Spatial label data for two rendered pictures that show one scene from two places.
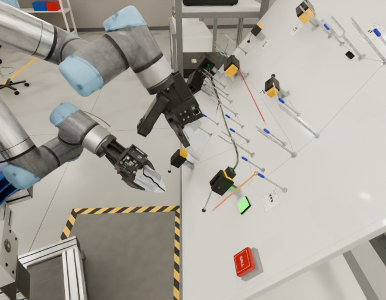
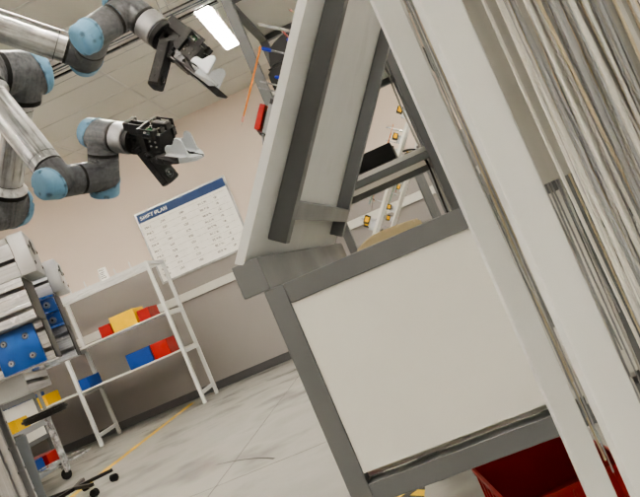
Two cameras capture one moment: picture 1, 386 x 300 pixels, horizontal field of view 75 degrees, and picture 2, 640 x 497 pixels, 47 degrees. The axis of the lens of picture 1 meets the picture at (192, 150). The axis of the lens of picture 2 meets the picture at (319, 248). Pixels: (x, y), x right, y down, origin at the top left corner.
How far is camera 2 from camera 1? 146 cm
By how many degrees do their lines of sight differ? 41
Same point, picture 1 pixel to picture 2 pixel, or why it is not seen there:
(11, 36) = (36, 35)
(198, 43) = not seen: hidden behind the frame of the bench
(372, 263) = not seen: outside the picture
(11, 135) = (38, 142)
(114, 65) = (108, 17)
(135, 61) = (129, 16)
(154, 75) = (146, 20)
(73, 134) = (98, 133)
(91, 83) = (91, 31)
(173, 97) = (175, 39)
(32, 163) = (58, 166)
